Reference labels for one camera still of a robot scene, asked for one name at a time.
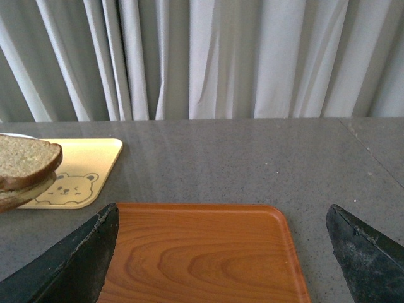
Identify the bread slice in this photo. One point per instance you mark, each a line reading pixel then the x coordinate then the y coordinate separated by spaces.
pixel 26 161
pixel 11 199

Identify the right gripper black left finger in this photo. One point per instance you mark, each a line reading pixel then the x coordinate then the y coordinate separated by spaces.
pixel 72 270

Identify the grey curtain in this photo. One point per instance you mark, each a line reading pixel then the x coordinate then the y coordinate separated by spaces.
pixel 159 60

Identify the white round plate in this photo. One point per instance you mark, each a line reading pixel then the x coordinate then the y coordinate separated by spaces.
pixel 16 135

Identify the yellow bear tray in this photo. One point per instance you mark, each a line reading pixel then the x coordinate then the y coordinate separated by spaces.
pixel 82 174

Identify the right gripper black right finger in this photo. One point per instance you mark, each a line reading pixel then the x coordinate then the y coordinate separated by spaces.
pixel 371 262

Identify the brown wooden tray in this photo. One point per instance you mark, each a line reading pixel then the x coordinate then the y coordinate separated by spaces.
pixel 203 253

